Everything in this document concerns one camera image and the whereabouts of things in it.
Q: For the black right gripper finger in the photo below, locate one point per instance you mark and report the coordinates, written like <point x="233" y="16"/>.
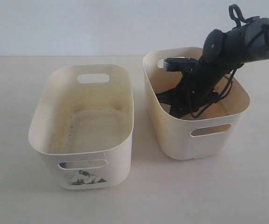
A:
<point x="178" y="112"/>
<point x="167" y="97"/>

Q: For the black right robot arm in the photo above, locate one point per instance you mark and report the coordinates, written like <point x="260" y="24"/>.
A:
<point x="233" y="49"/>

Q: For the cream plastic bin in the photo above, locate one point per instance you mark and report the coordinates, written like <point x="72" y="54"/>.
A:
<point x="189" y="138"/>
<point x="85" y="117"/>

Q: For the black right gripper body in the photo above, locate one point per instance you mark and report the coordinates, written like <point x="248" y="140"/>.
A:
<point x="199" y="79"/>

